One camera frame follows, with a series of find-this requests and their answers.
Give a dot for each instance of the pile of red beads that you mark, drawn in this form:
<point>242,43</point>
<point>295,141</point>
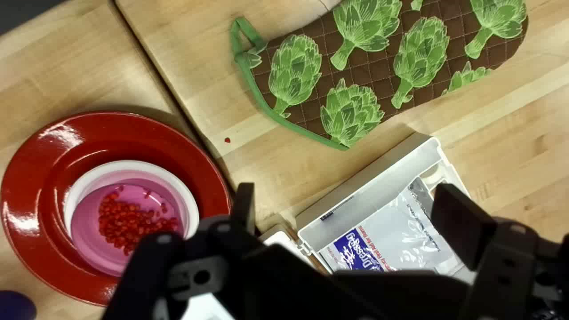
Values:
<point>126,222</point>

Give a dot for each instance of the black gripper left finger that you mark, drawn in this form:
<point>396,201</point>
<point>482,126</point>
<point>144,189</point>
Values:
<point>243,206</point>

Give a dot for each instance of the small white paper plate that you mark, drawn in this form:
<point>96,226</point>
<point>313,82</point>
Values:
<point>89,178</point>

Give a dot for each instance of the brown green artichoke oven mitt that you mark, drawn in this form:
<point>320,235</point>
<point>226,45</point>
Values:
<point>366,64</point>

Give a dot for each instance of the red ceramic plate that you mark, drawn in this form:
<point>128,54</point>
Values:
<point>41,196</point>

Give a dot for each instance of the purple plastic bowl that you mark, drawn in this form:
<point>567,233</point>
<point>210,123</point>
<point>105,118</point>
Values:
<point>126,224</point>

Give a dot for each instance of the blue plastic cup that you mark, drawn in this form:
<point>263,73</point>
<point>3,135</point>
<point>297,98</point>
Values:
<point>14,304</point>

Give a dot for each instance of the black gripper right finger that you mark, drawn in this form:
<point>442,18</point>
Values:
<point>462,224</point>

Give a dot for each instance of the white cardboard box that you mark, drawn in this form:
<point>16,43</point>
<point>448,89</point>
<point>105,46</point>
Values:
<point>366,196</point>

